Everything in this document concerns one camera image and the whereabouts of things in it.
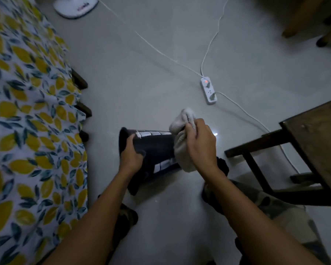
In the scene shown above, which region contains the person's left hand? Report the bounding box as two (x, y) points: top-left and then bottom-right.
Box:
(119, 134), (147, 175)

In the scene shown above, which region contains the person's right hand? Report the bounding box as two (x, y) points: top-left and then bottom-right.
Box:
(185, 119), (220, 175)

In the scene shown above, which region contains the white sock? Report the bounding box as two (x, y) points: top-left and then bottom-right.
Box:
(169, 108), (198, 173)

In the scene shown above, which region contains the person's right forearm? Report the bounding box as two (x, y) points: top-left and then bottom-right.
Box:
(202, 165), (325, 265)

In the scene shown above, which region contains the person's left forearm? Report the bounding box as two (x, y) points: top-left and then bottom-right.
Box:
(43, 165), (144, 265)

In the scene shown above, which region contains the white power strip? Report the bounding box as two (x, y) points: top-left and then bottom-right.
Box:
(200, 77), (218, 105)

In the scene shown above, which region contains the lemon print bed sheet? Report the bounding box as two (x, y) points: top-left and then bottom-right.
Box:
(0, 0), (89, 265)

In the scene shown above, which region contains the dark wooden table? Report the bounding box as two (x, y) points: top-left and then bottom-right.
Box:
(224, 96), (331, 208)

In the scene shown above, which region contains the white fan base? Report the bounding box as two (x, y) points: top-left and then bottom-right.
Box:
(54, 0), (99, 20)

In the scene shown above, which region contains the wooden chair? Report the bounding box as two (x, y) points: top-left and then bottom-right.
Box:
(281, 0), (331, 48)

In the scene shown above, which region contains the white charger cable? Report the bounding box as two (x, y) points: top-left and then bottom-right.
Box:
(216, 91), (302, 175)

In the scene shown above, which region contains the dark wooden bed frame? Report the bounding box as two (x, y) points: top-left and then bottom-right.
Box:
(71, 68), (93, 144)

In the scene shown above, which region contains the white power strip cable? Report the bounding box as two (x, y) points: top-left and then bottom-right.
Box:
(200, 0), (231, 77)

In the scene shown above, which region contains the white fan cable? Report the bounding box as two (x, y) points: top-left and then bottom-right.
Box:
(97, 0), (204, 78)

